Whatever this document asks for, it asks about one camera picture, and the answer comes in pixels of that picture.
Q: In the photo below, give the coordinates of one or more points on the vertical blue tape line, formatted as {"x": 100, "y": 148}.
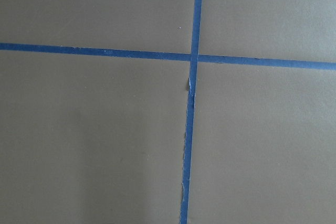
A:
{"x": 187, "y": 158}

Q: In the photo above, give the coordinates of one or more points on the horizontal blue tape line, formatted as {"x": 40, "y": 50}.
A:
{"x": 169, "y": 56}

